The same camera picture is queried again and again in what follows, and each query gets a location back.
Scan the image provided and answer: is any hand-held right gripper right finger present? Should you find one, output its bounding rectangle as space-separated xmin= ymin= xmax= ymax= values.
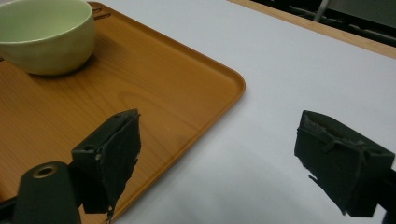
xmin=293 ymin=109 xmax=396 ymax=218

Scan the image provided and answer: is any white table mat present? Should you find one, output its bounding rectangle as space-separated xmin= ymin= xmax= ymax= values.
xmin=90 ymin=0 xmax=396 ymax=224

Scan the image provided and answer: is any green ceramic bowl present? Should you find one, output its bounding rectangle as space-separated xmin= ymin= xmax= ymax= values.
xmin=0 ymin=0 xmax=96 ymax=77

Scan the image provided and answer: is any white metal stand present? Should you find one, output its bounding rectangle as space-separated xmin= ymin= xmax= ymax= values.
xmin=312 ymin=0 xmax=396 ymax=30

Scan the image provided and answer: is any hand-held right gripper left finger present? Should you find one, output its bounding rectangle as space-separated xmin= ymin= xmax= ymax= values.
xmin=71 ymin=108 xmax=142 ymax=223

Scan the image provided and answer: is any brown wooden serving tray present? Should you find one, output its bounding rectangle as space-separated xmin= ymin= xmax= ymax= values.
xmin=0 ymin=1 xmax=247 ymax=224

